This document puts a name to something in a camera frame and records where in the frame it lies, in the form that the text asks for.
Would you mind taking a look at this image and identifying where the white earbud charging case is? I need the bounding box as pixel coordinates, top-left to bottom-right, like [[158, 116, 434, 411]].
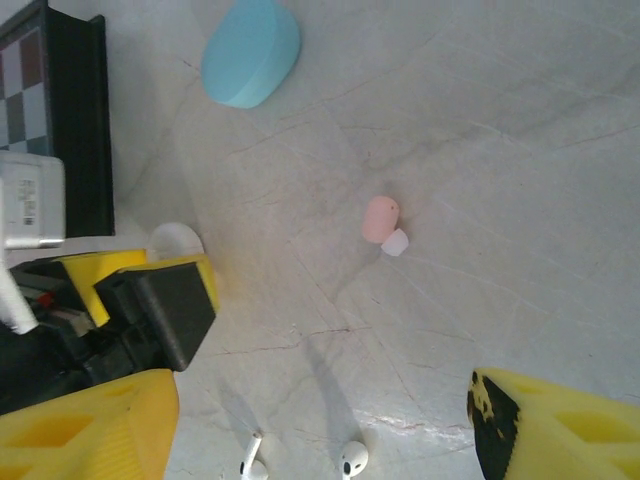
[[147, 222, 204, 262]]

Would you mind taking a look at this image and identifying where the pink earbud white tip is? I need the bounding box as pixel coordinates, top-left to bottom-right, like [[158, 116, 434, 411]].
[[360, 194, 410, 259]]

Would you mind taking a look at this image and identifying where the white stemmed earbud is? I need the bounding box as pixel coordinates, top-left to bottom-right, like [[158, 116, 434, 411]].
[[238, 432, 269, 480], [339, 439, 370, 476]]

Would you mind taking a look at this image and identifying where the blue earbud charging case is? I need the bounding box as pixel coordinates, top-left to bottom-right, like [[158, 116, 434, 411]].
[[200, 0, 302, 110]]

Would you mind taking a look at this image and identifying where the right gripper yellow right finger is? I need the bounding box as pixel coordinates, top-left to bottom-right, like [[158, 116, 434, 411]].
[[467, 367, 640, 480]]

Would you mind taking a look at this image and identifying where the black grey chessboard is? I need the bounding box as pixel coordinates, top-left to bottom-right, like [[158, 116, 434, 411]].
[[0, 0, 116, 239]]

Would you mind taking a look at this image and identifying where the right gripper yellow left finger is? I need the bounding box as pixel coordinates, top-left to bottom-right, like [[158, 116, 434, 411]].
[[0, 369, 180, 480]]

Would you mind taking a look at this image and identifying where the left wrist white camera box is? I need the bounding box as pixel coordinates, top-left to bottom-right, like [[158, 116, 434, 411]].
[[0, 152, 67, 251]]

